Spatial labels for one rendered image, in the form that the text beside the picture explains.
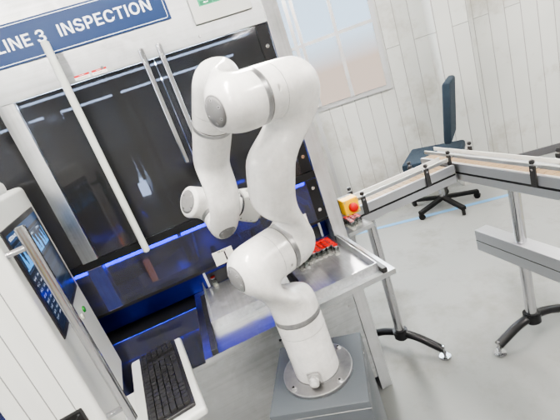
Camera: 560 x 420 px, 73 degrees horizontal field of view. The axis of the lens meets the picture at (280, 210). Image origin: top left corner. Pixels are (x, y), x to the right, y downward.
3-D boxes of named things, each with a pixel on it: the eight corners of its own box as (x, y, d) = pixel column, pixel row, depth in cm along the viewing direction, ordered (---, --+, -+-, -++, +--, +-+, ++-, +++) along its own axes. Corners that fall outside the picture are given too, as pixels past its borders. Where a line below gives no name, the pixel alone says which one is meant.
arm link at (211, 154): (254, 150, 81) (242, 237, 104) (222, 108, 89) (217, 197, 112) (216, 160, 77) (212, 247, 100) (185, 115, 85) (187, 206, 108)
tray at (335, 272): (283, 267, 160) (281, 259, 159) (337, 242, 165) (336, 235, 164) (312, 302, 129) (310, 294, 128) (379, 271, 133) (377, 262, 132)
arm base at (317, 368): (356, 392, 91) (334, 331, 86) (281, 405, 95) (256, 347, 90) (350, 339, 109) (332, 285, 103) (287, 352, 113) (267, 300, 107)
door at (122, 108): (98, 257, 143) (16, 102, 125) (214, 209, 152) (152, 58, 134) (98, 257, 143) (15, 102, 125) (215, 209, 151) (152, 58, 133)
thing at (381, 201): (340, 236, 179) (331, 206, 174) (327, 227, 194) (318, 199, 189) (459, 182, 192) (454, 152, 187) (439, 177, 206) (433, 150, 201)
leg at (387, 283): (391, 337, 217) (356, 217, 193) (404, 330, 218) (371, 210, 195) (400, 346, 208) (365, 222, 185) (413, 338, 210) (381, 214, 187)
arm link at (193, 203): (242, 205, 104) (227, 183, 109) (202, 203, 95) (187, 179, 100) (227, 227, 108) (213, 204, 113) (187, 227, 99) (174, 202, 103)
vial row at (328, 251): (297, 268, 154) (294, 258, 153) (337, 250, 158) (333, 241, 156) (299, 270, 152) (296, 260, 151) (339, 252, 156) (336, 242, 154)
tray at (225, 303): (204, 289, 165) (202, 282, 164) (259, 265, 170) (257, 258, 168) (214, 330, 133) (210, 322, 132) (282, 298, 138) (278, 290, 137)
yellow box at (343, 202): (340, 213, 174) (335, 198, 171) (353, 207, 175) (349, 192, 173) (347, 217, 166) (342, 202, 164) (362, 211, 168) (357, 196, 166)
